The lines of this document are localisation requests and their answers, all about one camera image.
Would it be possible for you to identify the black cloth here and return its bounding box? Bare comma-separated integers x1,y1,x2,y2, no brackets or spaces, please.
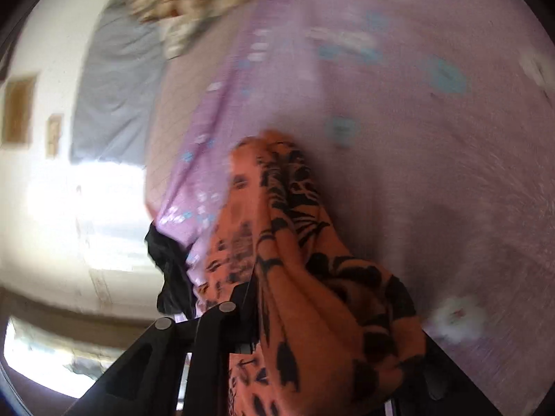
144,221,198,319

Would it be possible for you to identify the pink bed sheet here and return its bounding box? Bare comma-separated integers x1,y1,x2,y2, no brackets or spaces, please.
143,21,244,222

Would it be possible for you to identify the orange black floral garment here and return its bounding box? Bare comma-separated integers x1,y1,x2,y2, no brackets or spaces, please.
195,129,428,416

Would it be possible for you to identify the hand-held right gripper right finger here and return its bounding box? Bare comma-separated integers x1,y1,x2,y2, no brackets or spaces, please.
384,329,504,416

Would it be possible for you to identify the small wooden wall frame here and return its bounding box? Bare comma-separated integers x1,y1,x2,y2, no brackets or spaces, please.
45,113,63,157

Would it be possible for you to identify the large wooden wall frame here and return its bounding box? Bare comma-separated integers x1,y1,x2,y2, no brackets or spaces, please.
0,76,37,146

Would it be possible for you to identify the wooden framed window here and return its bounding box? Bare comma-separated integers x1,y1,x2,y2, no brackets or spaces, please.
0,290,191,404

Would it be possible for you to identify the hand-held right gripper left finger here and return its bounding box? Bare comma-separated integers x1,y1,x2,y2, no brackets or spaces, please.
63,281,263,416

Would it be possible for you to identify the purple floral blanket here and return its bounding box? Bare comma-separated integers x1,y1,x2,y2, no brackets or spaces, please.
152,0,555,412

